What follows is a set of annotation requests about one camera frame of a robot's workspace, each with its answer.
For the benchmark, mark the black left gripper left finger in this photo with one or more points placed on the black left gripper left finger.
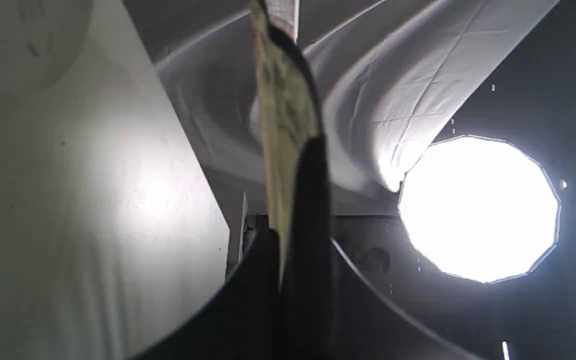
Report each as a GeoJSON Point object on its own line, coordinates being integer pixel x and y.
{"type": "Point", "coordinates": [240, 321]}

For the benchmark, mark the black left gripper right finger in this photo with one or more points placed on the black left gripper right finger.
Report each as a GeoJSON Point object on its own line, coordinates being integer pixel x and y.
{"type": "Point", "coordinates": [331, 312]}

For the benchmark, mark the painted folding paper fan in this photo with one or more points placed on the painted folding paper fan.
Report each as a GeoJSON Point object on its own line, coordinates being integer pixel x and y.
{"type": "Point", "coordinates": [290, 115]}

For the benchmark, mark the bright studio softbox light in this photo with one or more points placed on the bright studio softbox light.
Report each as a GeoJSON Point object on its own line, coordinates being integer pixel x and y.
{"type": "Point", "coordinates": [480, 209]}

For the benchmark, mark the white desk lamp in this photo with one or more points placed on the white desk lamp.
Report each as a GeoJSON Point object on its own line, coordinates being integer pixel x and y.
{"type": "Point", "coordinates": [39, 41]}

